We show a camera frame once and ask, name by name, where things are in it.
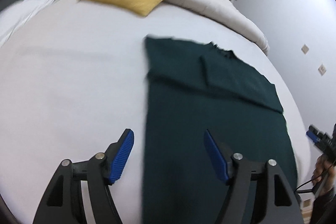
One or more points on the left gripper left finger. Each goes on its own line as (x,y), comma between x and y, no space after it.
(117,155)

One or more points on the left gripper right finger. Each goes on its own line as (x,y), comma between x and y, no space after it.
(220,156)

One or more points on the dark green knit sweater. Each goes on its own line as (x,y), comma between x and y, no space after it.
(195,88)

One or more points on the person's right hand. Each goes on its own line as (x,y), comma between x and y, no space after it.
(321,165)

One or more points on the white bed sheet mattress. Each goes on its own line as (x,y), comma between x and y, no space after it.
(73,78)

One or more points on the white folded blanket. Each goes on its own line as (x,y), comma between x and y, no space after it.
(18,14)

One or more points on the lower wall socket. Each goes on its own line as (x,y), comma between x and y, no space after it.
(322,69)

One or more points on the wall socket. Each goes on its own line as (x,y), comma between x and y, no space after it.
(305,49)
(322,69)

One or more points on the upper wall socket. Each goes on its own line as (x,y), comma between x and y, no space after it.
(305,49)

